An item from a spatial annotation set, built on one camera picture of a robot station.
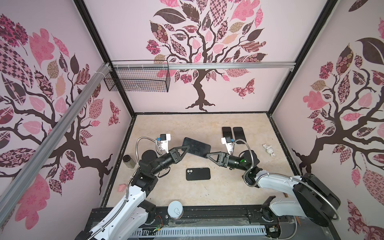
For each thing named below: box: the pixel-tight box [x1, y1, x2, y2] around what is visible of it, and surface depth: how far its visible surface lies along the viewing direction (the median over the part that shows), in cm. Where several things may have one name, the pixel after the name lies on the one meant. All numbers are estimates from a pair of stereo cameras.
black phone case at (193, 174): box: [186, 167, 211, 181], surface depth 90 cm
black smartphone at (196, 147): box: [182, 137, 212, 159], surface depth 71 cm
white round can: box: [167, 200, 184, 220], surface depth 73 cm
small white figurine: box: [263, 144, 276, 157], surface depth 99 cm
